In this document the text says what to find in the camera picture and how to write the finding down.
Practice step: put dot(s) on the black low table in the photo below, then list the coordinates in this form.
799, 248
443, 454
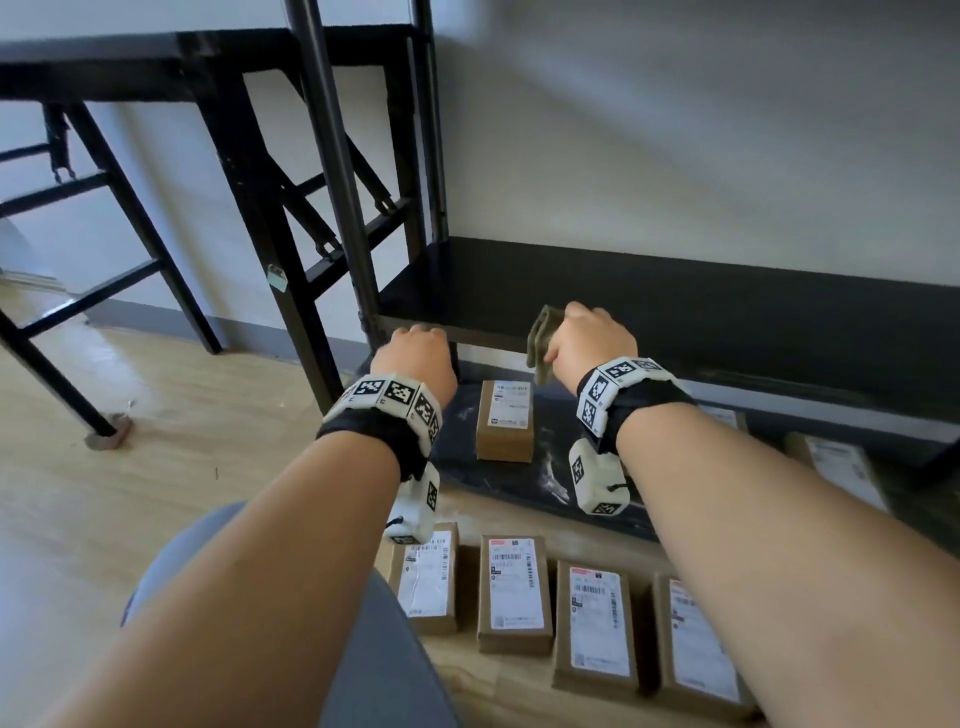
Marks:
112, 67

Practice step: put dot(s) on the white marker cube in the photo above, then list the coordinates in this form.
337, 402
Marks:
592, 480

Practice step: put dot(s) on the brown cardboard box white label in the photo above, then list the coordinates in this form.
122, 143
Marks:
424, 592
697, 652
516, 592
596, 630

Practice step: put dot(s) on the person's left hand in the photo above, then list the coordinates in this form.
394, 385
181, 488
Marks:
416, 360

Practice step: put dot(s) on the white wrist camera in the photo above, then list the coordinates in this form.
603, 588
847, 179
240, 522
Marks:
416, 510

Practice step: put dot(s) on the person's right hand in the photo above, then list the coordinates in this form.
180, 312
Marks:
592, 337

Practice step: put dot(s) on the green and pink cleaning cloth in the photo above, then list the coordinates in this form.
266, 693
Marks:
540, 337

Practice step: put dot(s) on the person's left forearm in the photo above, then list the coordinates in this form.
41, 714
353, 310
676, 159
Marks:
240, 600

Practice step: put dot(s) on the dark metal shelf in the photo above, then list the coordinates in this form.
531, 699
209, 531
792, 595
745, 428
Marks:
675, 315

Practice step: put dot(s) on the person's right forearm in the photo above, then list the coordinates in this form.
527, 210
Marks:
787, 570

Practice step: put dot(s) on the person's blue jeans leg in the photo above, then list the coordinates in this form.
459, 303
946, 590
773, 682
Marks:
390, 660

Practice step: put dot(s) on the group of brown cardboard boxes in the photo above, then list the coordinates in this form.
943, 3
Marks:
504, 442

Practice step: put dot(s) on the black marker wristband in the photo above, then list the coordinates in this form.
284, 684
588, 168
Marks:
375, 427
637, 397

